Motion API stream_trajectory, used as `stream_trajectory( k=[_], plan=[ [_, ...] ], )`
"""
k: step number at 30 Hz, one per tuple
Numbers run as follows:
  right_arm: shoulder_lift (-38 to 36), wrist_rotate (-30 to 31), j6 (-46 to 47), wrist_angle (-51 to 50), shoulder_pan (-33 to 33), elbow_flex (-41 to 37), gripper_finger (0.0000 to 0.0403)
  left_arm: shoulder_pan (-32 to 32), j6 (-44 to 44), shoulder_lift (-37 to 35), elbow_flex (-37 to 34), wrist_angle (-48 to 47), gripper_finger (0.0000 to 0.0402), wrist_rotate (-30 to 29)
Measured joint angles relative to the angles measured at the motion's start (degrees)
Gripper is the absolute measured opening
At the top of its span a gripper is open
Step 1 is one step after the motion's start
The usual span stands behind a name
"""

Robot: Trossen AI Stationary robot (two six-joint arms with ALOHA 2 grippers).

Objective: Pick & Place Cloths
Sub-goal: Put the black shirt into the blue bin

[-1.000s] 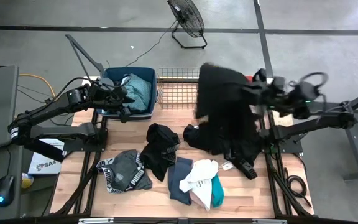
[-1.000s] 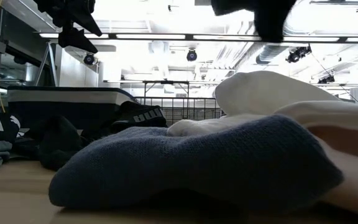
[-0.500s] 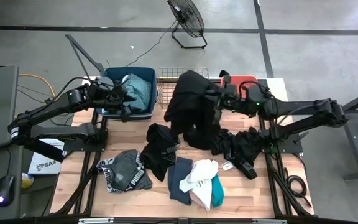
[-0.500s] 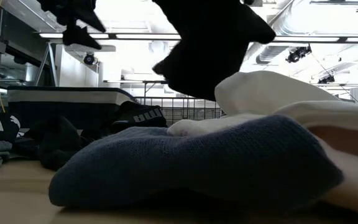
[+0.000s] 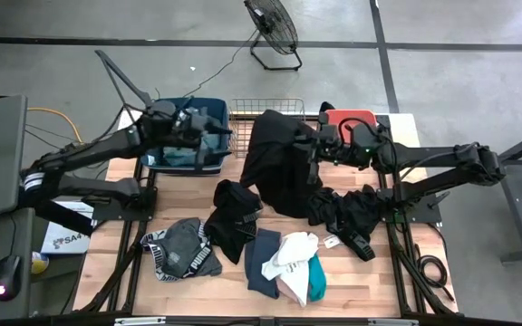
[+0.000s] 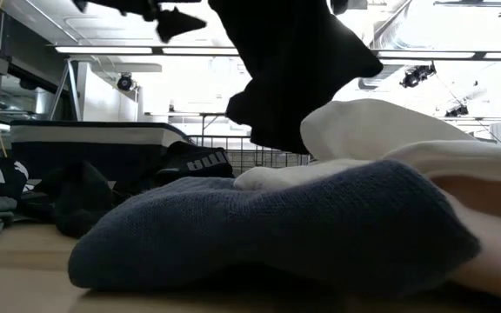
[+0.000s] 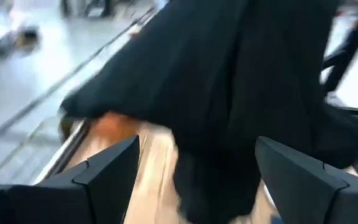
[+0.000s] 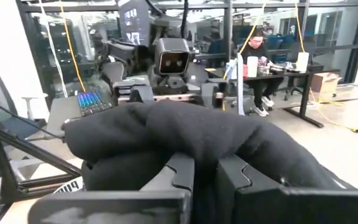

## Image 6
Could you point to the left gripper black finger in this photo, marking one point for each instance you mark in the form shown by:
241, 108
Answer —
176, 25

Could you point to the white terry sock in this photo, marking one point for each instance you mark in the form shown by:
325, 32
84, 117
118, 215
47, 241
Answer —
285, 176

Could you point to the white cloth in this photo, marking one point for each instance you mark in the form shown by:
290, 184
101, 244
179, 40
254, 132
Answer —
363, 130

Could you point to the pale pink knit cloth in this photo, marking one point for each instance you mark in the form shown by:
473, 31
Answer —
494, 248

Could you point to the long ceiling light bar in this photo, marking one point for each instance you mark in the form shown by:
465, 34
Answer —
111, 50

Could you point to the round black ceiling spotlight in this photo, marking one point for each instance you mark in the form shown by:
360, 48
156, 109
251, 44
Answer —
125, 82

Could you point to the grey tripod stand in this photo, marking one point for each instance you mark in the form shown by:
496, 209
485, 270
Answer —
71, 87

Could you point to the blue white striped fabric bin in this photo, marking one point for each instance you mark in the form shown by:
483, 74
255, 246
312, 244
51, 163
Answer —
81, 135

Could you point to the navy blue knit cloth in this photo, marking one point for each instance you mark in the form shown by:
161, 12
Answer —
276, 230

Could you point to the small black track light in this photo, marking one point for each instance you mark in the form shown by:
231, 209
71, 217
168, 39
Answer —
457, 111

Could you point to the metal rack frame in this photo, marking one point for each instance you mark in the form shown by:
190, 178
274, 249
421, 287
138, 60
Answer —
209, 116

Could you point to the spiral ventilation duct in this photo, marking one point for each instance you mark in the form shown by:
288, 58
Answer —
370, 81

